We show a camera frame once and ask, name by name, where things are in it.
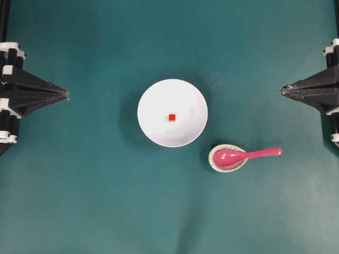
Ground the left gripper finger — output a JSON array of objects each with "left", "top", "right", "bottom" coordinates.
[
  {"left": 10, "top": 93, "right": 68, "bottom": 117},
  {"left": 12, "top": 66, "right": 69, "bottom": 95}
]

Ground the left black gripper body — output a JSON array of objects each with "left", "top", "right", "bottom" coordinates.
[{"left": 1, "top": 42, "right": 26, "bottom": 143}]

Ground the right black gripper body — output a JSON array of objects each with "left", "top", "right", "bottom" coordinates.
[{"left": 319, "top": 38, "right": 339, "bottom": 148}]

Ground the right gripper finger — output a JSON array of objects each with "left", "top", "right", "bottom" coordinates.
[
  {"left": 281, "top": 91, "right": 338, "bottom": 113},
  {"left": 280, "top": 69, "right": 338, "bottom": 93}
]

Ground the pink ceramic spoon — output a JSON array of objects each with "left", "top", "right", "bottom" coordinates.
[{"left": 213, "top": 148, "right": 283, "bottom": 167}]

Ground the speckled beige spoon rest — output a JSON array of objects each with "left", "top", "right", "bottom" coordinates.
[{"left": 208, "top": 144, "right": 247, "bottom": 173}]

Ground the white round bowl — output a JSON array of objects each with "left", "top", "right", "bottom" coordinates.
[{"left": 137, "top": 79, "right": 208, "bottom": 148}]

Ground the black frame rail left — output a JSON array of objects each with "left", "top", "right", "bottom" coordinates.
[{"left": 0, "top": 0, "right": 11, "bottom": 42}]

